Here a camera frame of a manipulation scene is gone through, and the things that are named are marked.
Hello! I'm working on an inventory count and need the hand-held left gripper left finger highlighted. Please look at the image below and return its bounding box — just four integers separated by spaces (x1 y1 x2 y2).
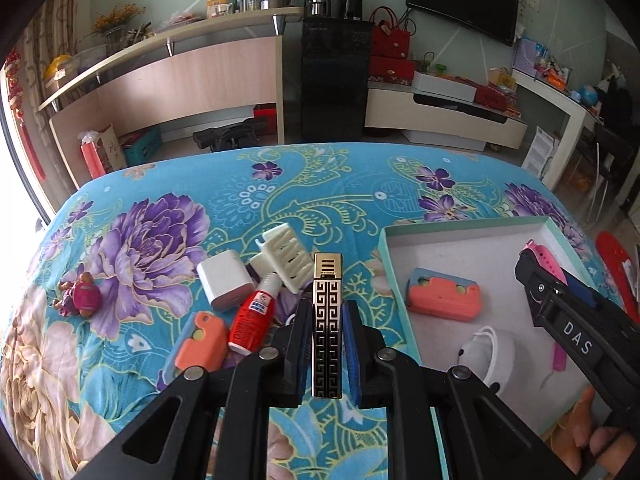
74 299 313 480

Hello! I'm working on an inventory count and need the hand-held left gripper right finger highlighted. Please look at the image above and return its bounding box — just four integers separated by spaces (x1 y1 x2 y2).
342 300 576 480

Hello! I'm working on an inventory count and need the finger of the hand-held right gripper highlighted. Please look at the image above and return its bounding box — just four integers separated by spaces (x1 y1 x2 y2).
515 250 568 328
562 265 608 313

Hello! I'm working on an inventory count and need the pink smartwatch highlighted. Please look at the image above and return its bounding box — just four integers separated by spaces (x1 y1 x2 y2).
520 239 571 373

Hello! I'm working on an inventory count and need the black gold patterned lighter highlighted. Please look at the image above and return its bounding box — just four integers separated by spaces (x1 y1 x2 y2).
311 252 346 400

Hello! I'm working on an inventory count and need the red glue bottle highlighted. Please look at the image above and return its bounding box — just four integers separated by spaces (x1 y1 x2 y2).
227 271 283 356

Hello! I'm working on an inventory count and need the white smartwatch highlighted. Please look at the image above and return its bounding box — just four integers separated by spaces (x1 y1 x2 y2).
457 326 523 396

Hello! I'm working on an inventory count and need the teal cardboard box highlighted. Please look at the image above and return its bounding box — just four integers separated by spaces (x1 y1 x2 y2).
377 216 626 461

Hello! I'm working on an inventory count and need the grey coral holder block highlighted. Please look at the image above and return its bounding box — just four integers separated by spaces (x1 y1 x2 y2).
405 268 482 322

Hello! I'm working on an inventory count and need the white charger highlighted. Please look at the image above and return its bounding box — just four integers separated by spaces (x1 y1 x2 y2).
196 252 253 312

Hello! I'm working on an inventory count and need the person's right hand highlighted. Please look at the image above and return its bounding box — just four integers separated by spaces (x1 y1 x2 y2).
547 385 633 476

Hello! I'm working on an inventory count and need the red round object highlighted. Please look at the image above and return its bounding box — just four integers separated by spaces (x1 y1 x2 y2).
595 231 640 323

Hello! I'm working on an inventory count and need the orange grey holder block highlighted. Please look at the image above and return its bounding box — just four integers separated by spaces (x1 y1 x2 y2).
160 311 230 376

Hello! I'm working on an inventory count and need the cream hair claw clip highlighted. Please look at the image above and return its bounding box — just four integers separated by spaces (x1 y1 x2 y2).
249 222 315 293

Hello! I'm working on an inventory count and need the white printed paper bag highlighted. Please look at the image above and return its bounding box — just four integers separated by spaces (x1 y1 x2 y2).
522 127 561 178

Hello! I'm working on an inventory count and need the dark metal chair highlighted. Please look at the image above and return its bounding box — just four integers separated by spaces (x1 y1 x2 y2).
585 125 640 221

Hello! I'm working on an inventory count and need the white desk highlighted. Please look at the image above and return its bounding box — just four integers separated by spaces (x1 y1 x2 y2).
510 67 598 191

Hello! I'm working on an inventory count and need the beige television cabinet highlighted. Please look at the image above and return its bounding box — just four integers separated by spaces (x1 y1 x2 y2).
364 80 528 151

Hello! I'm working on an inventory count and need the white flat box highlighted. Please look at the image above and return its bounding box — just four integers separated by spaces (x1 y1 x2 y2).
411 70 476 103

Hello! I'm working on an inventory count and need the floral blanket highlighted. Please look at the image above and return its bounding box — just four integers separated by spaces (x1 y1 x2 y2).
0 142 640 480

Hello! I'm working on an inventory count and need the pink doll toy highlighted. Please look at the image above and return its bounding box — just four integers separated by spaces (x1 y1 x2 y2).
52 272 103 317

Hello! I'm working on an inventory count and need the black floor device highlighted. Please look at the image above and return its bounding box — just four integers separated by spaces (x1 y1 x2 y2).
192 120 258 152

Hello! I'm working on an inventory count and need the small red box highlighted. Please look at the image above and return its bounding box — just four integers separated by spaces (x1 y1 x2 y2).
252 103 277 136

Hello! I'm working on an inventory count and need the red gift box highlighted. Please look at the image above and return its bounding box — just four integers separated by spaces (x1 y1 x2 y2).
367 55 416 83

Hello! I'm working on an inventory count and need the teal storage basket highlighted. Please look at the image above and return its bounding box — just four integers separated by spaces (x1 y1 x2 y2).
120 126 163 166

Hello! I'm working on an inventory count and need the cream paper bag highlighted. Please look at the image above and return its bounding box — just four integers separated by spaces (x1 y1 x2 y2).
95 125 128 171

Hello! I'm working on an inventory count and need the black water dispenser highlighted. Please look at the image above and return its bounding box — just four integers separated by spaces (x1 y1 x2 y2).
300 0 371 142

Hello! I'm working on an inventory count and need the curved wooden shelf unit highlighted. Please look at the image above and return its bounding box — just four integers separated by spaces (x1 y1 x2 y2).
37 6 306 188

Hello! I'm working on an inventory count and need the red hanging decoration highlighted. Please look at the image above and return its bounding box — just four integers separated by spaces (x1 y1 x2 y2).
4 50 46 181

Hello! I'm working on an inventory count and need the yellow packet on shelf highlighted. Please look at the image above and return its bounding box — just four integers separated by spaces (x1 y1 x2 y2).
44 55 76 86

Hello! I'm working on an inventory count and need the yellow flower bouquet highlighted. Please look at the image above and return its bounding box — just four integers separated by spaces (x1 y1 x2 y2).
92 4 146 56

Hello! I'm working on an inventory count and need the red gift bag with handles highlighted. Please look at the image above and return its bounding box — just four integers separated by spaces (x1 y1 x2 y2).
370 6 413 58

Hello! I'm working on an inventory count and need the wall television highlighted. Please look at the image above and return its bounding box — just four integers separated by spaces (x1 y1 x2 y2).
406 0 520 47

